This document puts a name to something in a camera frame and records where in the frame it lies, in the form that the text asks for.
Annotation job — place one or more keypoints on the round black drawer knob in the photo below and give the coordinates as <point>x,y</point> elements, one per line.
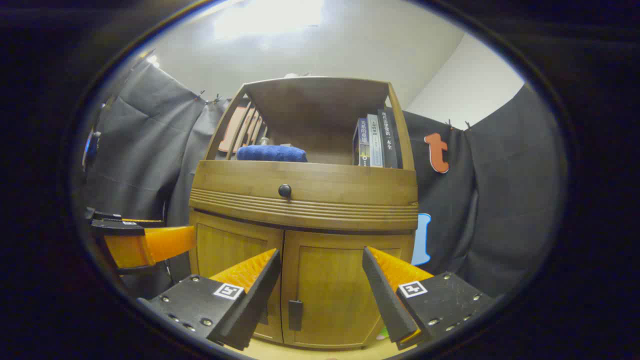
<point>284,190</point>

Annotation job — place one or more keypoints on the wooden shoe cabinet door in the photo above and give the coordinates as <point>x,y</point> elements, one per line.
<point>227,247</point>
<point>335,280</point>

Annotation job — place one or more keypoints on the small green object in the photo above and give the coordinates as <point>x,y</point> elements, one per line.
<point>383,333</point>

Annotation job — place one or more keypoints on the folded blue towel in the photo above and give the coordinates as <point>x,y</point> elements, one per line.
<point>272,153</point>

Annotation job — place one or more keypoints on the wooden double-door shoe cabinet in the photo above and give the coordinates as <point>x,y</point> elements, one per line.
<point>320,210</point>

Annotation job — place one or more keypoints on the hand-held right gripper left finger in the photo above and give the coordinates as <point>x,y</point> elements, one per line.
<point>255,305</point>

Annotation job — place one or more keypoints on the dark blue book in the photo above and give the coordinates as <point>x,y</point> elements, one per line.
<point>361,145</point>

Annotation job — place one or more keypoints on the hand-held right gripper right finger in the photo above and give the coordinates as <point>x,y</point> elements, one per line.
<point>387,300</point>

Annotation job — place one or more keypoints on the wooden cabinet drawer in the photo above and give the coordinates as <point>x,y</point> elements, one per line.
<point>340,192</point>

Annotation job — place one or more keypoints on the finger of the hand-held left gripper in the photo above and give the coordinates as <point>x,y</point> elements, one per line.
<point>107,216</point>
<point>165,244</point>

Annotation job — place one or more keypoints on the black book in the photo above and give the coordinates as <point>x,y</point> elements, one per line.
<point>388,140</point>

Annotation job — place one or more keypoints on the black backdrop cloth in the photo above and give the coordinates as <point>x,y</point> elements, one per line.
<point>505,200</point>

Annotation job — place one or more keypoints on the small glass bottle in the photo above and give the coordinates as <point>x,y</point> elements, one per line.
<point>264,142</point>

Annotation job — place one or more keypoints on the light grey book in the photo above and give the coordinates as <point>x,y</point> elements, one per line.
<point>375,142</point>

